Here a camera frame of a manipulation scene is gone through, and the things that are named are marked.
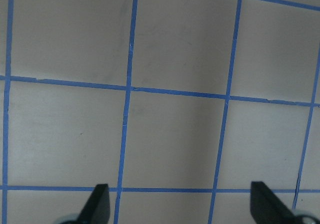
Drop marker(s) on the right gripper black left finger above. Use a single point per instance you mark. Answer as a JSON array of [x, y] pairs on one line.
[[97, 208]]

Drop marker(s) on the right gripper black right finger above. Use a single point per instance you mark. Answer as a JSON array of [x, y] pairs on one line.
[[267, 208]]

